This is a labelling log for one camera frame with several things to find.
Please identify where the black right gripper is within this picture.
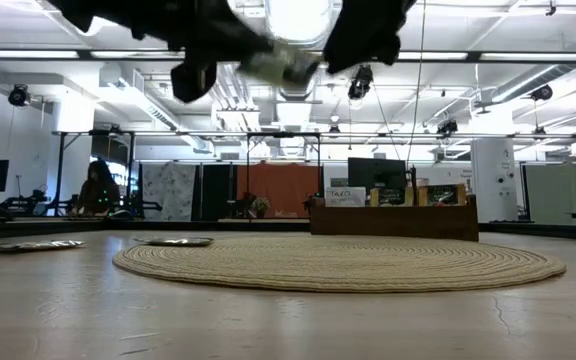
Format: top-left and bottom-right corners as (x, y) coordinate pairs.
(322, 0), (418, 76)

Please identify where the grey marbled partition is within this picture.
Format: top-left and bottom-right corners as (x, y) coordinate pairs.
(140, 161), (197, 222)

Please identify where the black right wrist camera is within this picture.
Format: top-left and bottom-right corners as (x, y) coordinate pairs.
(369, 45), (402, 67)

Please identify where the pale green partition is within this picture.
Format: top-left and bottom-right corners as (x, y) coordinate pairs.
(521, 163), (576, 226)

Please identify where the black ceiling spotlight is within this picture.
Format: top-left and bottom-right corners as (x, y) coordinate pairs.
(531, 83), (555, 102)
(7, 84), (32, 108)
(436, 118), (460, 136)

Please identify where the orange partition wall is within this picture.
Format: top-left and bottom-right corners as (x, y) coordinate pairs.
(236, 163), (322, 219)

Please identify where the round woven straw placemat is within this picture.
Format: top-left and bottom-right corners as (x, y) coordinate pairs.
(112, 235), (567, 294)

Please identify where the silver round ventilation duct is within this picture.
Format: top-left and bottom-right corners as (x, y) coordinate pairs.
(263, 0), (342, 104)

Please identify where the white orange Tazo tea packet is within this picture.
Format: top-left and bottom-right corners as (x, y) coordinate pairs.
(325, 186), (368, 208)

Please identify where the person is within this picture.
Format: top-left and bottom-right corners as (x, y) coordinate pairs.
(70, 159), (122, 218)

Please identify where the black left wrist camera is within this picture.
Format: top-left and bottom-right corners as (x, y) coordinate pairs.
(170, 59), (218, 105)

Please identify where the brown wooden tea organizer box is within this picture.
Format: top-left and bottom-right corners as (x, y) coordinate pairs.
(310, 195), (480, 243)

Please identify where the green tea packet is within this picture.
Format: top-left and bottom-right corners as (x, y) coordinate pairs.
(370, 187), (414, 208)
(135, 236), (215, 248)
(0, 239), (85, 253)
(237, 42), (320, 87)

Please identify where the white pillar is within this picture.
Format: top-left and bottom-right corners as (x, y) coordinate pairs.
(470, 137), (518, 224)

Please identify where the black background rig frame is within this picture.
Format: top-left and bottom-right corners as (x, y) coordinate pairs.
(245, 131), (322, 221)
(52, 129), (137, 221)

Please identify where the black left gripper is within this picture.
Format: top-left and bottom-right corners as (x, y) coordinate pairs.
(47, 0), (277, 65)

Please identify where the black curtain partition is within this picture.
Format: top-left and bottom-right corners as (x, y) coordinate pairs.
(191, 163), (238, 222)

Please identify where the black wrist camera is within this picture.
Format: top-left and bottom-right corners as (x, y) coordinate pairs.
(369, 45), (402, 67)
(170, 59), (218, 105)

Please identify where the white rectangular air duct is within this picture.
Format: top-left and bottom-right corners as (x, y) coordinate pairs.
(98, 69), (215, 154)

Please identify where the black computer monitor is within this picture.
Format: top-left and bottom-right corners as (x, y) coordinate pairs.
(347, 156), (409, 191)

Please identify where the black overhead camera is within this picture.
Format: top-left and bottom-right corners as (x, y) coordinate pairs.
(346, 63), (375, 101)

